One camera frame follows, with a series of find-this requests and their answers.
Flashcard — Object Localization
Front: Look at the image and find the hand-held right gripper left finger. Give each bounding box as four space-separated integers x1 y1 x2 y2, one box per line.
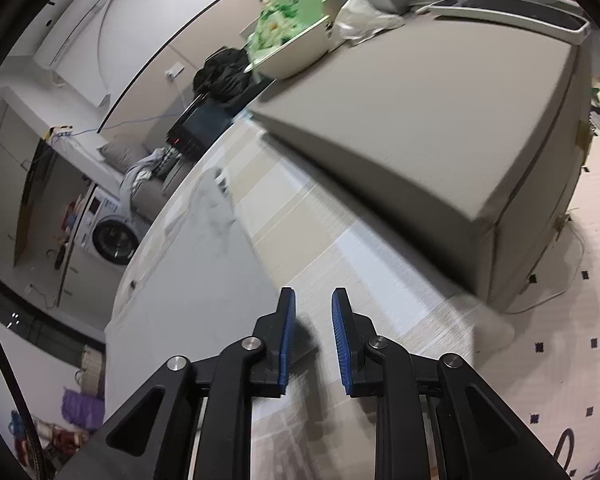
55 287 297 480

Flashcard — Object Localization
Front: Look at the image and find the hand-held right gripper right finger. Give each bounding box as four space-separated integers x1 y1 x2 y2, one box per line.
331 287 571 480

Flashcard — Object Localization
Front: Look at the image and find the woven laundry basket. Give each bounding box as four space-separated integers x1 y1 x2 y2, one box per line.
75 345 106 391

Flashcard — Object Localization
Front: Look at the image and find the grey sofa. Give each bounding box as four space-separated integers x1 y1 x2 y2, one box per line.
97 142 201 226

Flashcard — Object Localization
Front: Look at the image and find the white washing machine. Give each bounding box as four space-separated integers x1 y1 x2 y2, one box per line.
77 185 151 266

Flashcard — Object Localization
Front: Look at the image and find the purple bag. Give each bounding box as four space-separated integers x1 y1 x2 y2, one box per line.
62 387 103 431

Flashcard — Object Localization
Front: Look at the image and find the light grey cloth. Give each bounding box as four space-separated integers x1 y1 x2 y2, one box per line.
120 147 166 221

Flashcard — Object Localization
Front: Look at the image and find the grey padded bench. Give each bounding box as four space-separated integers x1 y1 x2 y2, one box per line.
247 10 593 311

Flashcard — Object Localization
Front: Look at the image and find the black electric cooker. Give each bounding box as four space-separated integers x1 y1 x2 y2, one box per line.
165 102 231 158

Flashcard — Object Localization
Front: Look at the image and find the dark door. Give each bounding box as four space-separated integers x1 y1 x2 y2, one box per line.
0 265 106 356

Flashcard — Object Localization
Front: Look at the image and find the black jacket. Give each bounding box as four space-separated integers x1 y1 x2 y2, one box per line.
192 47 276 111

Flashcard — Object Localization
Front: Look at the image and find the white basin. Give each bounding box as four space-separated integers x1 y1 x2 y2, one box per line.
250 15 333 81

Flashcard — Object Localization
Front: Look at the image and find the white plastic bag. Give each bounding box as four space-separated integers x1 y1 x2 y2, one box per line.
332 0 406 43

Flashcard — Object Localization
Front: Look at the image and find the green plastic bag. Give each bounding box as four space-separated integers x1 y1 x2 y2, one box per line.
245 0 331 68

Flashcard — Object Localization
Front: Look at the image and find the white rack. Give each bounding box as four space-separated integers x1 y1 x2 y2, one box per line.
415 0 591 43

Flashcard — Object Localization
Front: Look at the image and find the white air conditioner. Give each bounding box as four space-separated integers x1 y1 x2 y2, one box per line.
34 0 106 68

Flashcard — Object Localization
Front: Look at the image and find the white cable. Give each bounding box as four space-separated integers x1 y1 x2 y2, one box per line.
505 210 587 316

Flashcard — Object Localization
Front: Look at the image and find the thick black cable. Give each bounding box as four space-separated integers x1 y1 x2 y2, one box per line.
0 305 46 480

